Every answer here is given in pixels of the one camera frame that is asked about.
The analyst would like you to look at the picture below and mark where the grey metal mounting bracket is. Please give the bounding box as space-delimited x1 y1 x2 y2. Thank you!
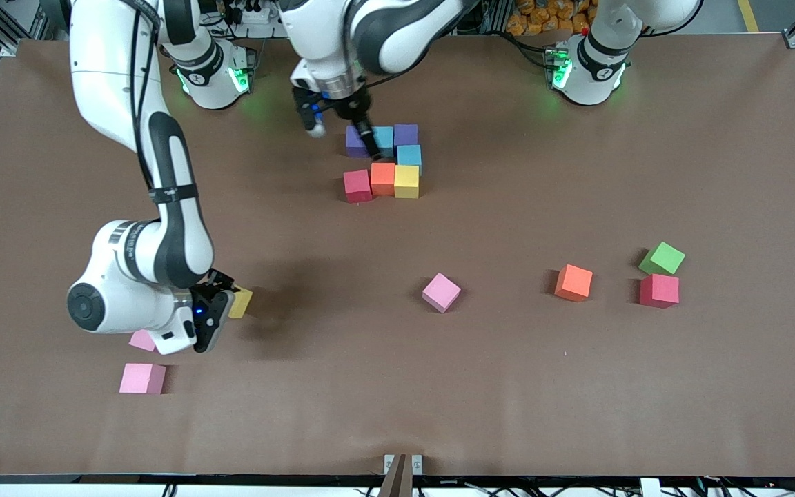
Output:
384 454 424 476

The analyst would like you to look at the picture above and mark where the red foam cube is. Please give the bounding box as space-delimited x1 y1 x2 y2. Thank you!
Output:
343 169 374 204
639 273 680 309

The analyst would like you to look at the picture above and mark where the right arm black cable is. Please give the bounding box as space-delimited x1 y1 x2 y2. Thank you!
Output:
130 0 164 197

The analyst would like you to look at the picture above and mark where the green foam cube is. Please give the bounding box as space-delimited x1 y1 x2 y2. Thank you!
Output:
638 241 687 277

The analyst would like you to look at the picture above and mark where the brown table cover sheet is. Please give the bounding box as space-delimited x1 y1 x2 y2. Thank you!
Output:
0 33 795 477

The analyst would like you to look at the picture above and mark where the white power strip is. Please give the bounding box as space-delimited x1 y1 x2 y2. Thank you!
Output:
228 0 289 23

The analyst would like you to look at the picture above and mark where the pile of orange objects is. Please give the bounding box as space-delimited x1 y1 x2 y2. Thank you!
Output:
508 0 595 35

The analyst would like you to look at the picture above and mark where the yellow foam cube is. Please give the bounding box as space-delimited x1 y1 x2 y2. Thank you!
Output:
228 286 254 320
394 164 420 199

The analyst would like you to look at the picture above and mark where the brown tapered strip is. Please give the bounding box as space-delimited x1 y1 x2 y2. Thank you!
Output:
377 454 414 497

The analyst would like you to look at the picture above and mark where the light blue cube orange speck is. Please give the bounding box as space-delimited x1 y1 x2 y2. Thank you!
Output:
370 126 395 159

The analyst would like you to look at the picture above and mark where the orange foam cube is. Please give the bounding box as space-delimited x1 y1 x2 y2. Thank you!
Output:
553 264 594 303
370 162 397 197

